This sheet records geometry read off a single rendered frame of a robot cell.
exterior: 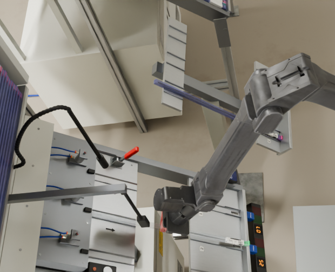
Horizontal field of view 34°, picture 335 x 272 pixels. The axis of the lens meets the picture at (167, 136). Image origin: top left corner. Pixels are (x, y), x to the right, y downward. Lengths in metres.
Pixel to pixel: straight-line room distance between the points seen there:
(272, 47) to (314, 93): 2.02
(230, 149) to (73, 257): 0.47
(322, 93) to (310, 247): 0.87
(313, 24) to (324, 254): 1.62
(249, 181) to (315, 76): 1.61
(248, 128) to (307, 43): 1.99
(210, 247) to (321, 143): 1.20
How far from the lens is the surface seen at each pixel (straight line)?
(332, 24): 3.15
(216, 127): 1.98
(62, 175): 1.42
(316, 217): 1.88
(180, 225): 1.47
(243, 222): 1.74
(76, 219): 1.39
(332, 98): 1.09
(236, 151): 1.18
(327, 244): 1.85
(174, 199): 1.35
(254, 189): 2.59
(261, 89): 1.05
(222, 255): 1.67
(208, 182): 1.28
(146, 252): 1.89
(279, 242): 2.49
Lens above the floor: 2.34
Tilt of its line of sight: 56 degrees down
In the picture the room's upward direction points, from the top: 23 degrees counter-clockwise
